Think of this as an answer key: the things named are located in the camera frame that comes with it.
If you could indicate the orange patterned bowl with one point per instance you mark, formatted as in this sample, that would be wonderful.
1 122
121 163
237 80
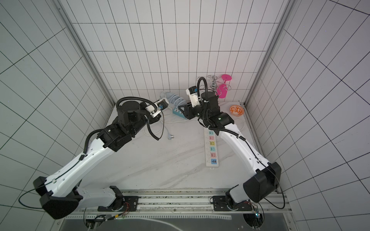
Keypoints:
236 110

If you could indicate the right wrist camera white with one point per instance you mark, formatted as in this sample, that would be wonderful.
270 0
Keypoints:
192 93

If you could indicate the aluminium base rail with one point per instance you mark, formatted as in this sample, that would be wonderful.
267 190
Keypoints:
192 201

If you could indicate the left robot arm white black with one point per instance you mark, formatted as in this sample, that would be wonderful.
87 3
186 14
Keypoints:
60 194

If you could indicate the pink wine glass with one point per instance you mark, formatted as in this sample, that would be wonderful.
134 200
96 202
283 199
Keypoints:
223 86

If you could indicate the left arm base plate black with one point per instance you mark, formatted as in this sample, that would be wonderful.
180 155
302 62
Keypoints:
125 204

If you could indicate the teal power strip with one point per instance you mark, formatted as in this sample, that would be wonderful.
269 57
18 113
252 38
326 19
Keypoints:
177 112

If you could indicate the chrome glass holder stand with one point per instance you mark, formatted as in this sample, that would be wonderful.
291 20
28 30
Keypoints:
211 83

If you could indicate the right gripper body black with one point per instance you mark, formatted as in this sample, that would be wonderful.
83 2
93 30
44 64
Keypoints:
189 109

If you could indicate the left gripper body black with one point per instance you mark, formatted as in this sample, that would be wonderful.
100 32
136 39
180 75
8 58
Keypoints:
151 120

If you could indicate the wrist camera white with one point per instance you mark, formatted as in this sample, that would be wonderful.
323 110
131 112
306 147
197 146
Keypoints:
162 104
192 93

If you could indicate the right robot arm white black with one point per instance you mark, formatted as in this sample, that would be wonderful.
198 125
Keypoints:
262 176

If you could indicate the white multicolour power strip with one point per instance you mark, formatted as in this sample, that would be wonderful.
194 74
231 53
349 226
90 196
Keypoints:
211 154

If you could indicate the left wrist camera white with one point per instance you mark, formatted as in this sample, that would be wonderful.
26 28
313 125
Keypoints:
162 104

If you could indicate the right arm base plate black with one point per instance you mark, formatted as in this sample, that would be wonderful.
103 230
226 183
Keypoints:
226 204

